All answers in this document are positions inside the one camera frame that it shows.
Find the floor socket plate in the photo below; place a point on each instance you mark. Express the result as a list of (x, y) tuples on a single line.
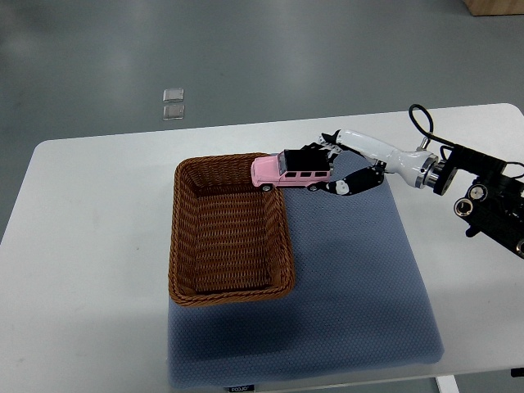
[(173, 112), (173, 95)]

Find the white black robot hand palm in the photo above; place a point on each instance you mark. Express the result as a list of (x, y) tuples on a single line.
[(414, 167)]

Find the lower floor socket plate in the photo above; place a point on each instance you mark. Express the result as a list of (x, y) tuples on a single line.
[(173, 112)]

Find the black white robot index finger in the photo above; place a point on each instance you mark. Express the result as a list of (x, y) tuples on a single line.
[(318, 153)]

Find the brown wicker basket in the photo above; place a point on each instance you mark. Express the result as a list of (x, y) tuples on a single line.
[(230, 241)]

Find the blue-grey mesh mat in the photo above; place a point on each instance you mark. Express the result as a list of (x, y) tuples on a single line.
[(359, 303)]

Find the white table leg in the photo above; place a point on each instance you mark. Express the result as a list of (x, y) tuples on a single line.
[(447, 384)]

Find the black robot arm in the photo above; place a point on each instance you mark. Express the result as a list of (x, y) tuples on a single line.
[(492, 205)]

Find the upper floor socket plate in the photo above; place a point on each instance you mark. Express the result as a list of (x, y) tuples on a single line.
[(173, 95)]

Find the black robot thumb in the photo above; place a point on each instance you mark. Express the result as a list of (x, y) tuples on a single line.
[(355, 183)]

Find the pink toy car black roof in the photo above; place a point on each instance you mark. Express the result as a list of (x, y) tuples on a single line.
[(287, 170)]

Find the black white robot middle finger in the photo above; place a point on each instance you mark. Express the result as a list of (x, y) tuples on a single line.
[(328, 139)]

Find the wooden box corner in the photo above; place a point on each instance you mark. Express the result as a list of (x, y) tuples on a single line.
[(495, 7)]

